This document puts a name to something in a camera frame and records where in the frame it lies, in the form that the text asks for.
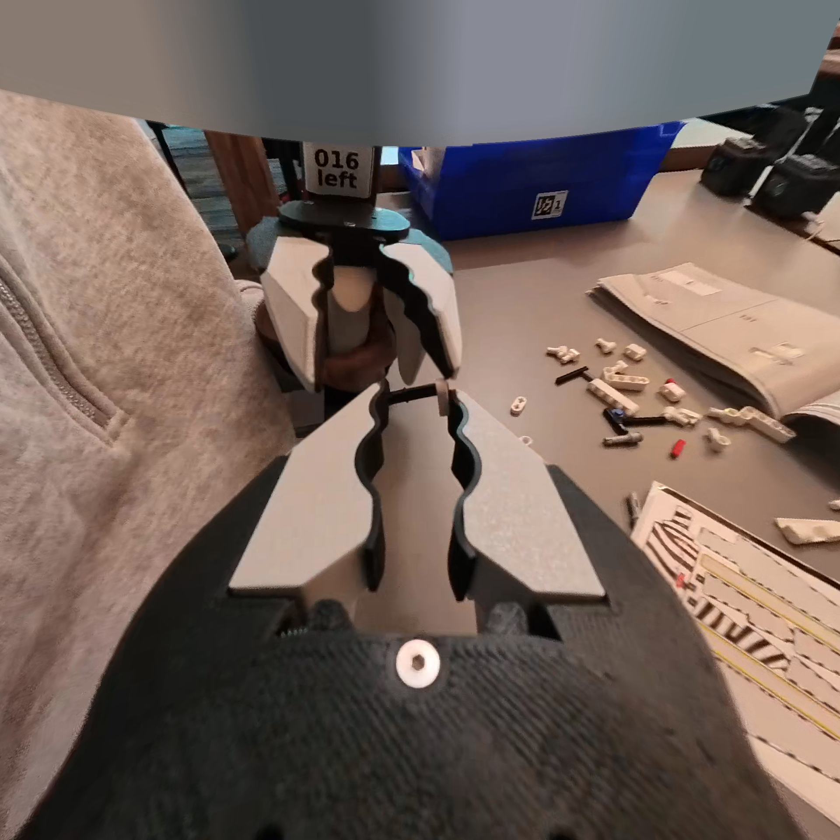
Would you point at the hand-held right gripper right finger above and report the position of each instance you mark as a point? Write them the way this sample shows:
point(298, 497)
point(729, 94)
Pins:
point(525, 525)

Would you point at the zebra striped sticker sheet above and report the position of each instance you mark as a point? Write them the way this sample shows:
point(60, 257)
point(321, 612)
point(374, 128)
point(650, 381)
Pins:
point(754, 610)

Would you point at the lego instruction booklet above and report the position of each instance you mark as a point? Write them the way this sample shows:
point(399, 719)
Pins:
point(722, 321)

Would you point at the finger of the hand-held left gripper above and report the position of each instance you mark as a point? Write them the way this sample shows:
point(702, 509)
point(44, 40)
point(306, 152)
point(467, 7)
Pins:
point(289, 308)
point(439, 308)

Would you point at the white two-hole lego liftarm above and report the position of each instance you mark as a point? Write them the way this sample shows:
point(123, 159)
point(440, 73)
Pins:
point(519, 405)

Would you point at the person's left forearm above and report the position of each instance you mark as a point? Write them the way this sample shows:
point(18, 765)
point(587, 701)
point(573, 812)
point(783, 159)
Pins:
point(249, 292)

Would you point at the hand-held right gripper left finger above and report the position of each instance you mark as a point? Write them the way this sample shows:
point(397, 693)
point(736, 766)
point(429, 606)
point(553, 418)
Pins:
point(308, 525)

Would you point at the blue plastic bin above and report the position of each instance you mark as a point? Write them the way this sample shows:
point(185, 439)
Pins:
point(492, 190)

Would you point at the crumpled white paper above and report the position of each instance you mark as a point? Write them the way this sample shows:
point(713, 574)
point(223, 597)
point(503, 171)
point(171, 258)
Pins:
point(430, 161)

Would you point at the person's left hand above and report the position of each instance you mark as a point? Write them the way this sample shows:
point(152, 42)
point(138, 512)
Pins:
point(361, 364)

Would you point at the black device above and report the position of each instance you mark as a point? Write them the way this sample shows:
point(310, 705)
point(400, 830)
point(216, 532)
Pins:
point(797, 184)
point(728, 167)

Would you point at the black axle with tan bush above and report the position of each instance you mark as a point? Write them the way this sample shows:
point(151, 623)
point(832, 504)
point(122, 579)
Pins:
point(444, 399)

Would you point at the scattered loose lego pieces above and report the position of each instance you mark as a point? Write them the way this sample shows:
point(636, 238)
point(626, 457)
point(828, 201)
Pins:
point(613, 394)

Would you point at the brown wooden post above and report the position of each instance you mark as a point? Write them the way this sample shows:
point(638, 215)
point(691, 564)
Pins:
point(239, 177)

